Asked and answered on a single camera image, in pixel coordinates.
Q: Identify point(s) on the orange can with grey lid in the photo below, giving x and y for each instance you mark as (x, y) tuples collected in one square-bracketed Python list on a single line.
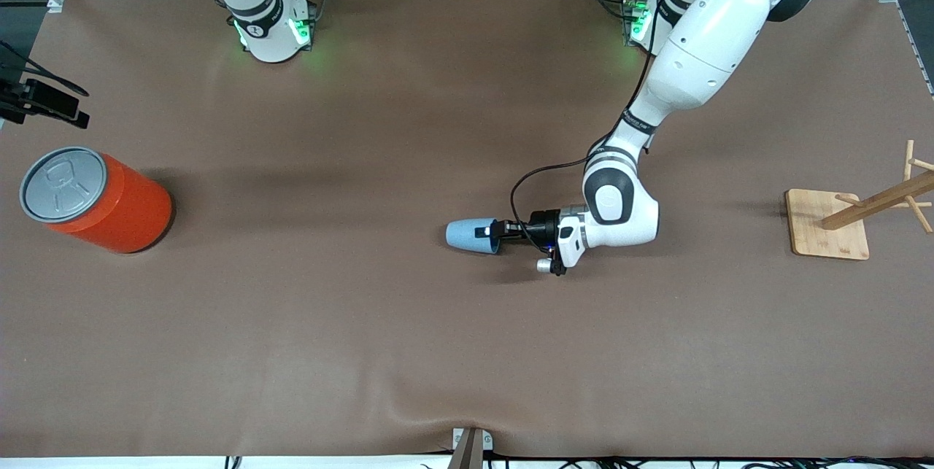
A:
[(124, 206)]

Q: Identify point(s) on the wooden cup rack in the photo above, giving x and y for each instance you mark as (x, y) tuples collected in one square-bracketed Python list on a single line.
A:
[(824, 232)]

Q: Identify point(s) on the brown table mat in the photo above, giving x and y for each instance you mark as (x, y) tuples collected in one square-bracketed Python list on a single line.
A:
[(365, 163)]

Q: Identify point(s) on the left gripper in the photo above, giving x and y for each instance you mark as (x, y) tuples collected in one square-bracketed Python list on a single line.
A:
[(541, 227)]

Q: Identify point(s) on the metal camera bracket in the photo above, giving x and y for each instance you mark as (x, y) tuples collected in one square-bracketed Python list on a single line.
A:
[(471, 451)]

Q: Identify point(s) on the light blue plastic cup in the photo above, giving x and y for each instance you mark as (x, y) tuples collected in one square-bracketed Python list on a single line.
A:
[(461, 237)]

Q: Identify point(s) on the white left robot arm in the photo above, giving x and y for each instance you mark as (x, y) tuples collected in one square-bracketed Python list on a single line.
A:
[(700, 53)]

